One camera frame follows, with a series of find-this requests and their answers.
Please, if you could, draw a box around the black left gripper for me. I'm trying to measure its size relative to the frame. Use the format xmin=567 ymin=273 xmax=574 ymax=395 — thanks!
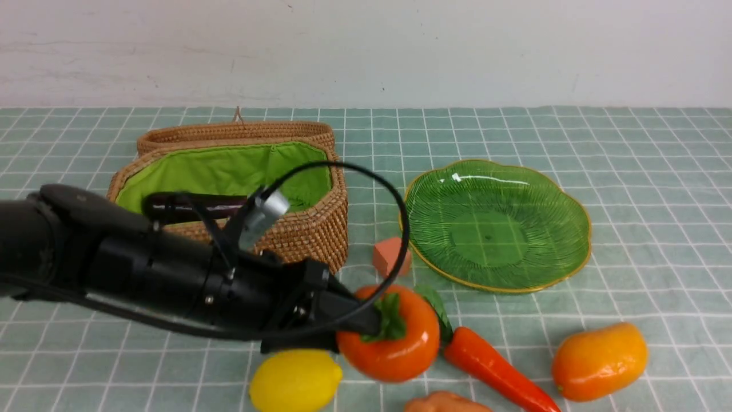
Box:
xmin=200 ymin=252 xmax=381 ymax=352

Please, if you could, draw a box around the yellow lemon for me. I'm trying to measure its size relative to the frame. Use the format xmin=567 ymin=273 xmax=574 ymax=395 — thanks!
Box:
xmin=249 ymin=350 xmax=343 ymax=411

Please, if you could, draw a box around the orange persimmon with green top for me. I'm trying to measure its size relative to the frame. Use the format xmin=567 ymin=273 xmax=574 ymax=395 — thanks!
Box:
xmin=336 ymin=284 xmax=441 ymax=383

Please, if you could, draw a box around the orange carrot with leaves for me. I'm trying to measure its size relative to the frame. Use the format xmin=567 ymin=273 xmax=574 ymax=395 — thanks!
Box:
xmin=413 ymin=284 xmax=560 ymax=411

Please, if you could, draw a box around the dark purple eggplant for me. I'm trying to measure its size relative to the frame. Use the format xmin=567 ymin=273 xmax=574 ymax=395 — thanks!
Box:
xmin=140 ymin=191 xmax=248 ymax=224

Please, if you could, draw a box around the orange yellow mango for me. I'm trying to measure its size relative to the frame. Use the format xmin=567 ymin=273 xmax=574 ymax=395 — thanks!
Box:
xmin=551 ymin=322 xmax=649 ymax=402

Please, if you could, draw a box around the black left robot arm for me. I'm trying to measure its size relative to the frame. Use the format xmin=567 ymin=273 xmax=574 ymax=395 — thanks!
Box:
xmin=2 ymin=184 xmax=383 ymax=352

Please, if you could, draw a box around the salmon pink foam cube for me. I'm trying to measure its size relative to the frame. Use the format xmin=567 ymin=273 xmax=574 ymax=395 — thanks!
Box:
xmin=372 ymin=237 xmax=412 ymax=279

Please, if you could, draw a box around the woven wicker basket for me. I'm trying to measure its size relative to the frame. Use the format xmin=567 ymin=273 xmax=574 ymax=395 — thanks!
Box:
xmin=107 ymin=138 xmax=348 ymax=273

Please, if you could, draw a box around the tan potato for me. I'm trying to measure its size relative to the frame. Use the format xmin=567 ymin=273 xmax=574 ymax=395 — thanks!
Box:
xmin=403 ymin=391 xmax=492 ymax=412

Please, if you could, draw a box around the green glass plate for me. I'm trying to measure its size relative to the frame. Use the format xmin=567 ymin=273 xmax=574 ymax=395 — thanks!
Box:
xmin=399 ymin=159 xmax=592 ymax=295

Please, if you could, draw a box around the wicker basket lid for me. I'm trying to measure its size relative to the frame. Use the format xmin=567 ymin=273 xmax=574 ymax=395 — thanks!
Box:
xmin=137 ymin=121 xmax=336 ymax=156

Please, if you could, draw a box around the green checkered tablecloth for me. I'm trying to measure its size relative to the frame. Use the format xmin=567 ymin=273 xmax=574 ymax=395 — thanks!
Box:
xmin=1 ymin=106 xmax=731 ymax=411

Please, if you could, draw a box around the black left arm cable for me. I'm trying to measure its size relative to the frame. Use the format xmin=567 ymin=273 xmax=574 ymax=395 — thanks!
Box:
xmin=0 ymin=161 xmax=411 ymax=342

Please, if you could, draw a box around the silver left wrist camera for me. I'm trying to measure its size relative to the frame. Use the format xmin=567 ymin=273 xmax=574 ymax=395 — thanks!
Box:
xmin=223 ymin=187 xmax=291 ymax=251

